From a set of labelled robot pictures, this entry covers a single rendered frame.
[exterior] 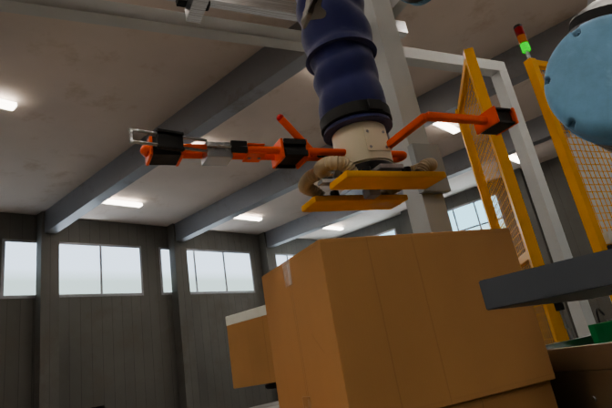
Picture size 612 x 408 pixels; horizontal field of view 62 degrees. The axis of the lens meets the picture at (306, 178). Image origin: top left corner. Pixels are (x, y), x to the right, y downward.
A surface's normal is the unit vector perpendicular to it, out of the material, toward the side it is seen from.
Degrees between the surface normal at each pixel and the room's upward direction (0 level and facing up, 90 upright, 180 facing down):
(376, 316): 90
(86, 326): 90
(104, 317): 90
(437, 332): 90
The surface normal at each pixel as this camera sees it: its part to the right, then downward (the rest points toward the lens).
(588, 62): -0.75, -0.05
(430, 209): 0.42, -0.38
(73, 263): 0.72, -0.35
